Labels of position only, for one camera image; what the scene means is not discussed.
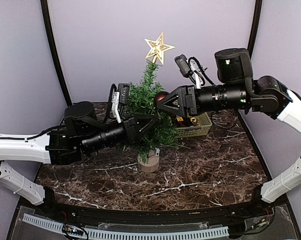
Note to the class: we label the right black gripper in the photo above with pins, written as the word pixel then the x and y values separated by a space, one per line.
pixel 187 97

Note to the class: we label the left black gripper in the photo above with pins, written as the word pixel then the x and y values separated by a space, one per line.
pixel 132 127

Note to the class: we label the red bauble ornament back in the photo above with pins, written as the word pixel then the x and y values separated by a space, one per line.
pixel 160 96

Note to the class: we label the small green christmas tree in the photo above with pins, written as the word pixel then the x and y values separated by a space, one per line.
pixel 142 101

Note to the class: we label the green plastic basket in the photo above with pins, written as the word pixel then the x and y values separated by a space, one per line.
pixel 201 128

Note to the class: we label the gold star tree topper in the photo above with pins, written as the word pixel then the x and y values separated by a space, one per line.
pixel 157 49

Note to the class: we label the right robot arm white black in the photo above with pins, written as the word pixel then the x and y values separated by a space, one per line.
pixel 271 97

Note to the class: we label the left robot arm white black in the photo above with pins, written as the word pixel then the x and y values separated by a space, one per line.
pixel 31 148

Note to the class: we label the round wooden tree base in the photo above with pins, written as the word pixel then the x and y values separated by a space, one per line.
pixel 152 163

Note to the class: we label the gold bell ornament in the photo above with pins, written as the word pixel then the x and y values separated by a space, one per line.
pixel 194 121

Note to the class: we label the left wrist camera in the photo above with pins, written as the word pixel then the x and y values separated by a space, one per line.
pixel 119 99

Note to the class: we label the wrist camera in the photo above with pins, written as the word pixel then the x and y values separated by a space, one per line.
pixel 119 99
pixel 192 69

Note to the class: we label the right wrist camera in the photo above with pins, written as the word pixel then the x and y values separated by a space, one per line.
pixel 192 69

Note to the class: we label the right black frame post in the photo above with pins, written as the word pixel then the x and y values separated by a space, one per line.
pixel 254 26

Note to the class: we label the black frame post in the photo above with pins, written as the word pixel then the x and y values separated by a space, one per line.
pixel 254 26
pixel 54 52

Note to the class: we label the black front rail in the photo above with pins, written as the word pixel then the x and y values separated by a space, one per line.
pixel 232 214

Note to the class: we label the white slotted cable duct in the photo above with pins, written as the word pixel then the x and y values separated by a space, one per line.
pixel 125 232

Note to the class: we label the left black frame post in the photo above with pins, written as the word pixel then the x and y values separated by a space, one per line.
pixel 54 52

